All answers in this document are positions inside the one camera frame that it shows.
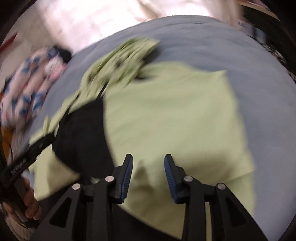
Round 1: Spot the light green black jacket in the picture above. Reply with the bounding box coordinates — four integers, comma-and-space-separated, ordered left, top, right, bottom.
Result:
30, 38, 255, 238

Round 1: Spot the person's left hand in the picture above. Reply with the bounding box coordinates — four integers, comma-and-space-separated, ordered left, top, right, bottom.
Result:
2, 178, 42, 224

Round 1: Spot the floral quilt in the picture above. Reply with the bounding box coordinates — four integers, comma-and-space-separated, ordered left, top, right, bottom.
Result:
1, 45, 72, 130

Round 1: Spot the grey-blue bed blanket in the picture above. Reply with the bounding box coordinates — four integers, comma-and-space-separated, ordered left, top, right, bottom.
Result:
22, 16, 295, 240

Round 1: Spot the white floral curtain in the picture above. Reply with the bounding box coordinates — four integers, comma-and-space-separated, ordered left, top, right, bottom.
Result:
37, 0, 241, 52

